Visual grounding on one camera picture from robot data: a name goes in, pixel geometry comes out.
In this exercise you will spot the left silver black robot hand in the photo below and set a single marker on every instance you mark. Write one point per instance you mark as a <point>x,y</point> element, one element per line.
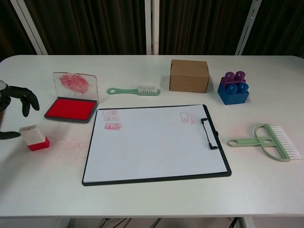
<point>26,95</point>

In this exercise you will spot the white and red stamp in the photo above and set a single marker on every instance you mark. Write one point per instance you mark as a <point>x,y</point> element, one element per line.
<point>38,143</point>

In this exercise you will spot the red ink pad clear lid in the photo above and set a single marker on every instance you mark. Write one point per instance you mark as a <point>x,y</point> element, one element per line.
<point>69,109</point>

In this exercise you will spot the black clipboard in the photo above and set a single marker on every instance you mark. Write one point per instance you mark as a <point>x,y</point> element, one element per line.
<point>227,167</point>

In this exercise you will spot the dark brown curtain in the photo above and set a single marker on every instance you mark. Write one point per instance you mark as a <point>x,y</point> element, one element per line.
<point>95,23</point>

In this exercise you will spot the white paper sheet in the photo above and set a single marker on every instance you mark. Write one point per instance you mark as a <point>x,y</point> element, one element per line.
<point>154,142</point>

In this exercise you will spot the brown cardboard box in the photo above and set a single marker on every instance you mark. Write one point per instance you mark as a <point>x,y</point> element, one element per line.
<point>188,79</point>

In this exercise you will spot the purple toy block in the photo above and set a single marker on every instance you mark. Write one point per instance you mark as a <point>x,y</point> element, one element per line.
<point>225,82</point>

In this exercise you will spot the blue toy block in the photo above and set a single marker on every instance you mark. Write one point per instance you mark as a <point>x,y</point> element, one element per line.
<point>232,98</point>

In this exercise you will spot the wide green comb brush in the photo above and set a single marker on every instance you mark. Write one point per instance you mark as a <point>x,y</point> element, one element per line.
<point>247,142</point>

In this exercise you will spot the white metal frame post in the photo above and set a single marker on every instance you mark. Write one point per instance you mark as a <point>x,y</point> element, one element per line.
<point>248,26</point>
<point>28,23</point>
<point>152,26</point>

